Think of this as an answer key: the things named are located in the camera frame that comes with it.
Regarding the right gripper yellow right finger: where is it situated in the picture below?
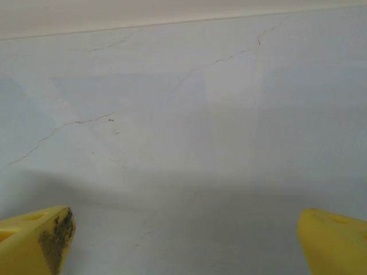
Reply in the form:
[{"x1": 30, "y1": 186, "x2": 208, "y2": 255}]
[{"x1": 297, "y1": 208, "x2": 367, "y2": 275}]

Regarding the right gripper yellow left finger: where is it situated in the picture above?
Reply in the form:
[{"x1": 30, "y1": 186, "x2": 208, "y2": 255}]
[{"x1": 0, "y1": 205, "x2": 77, "y2": 275}]

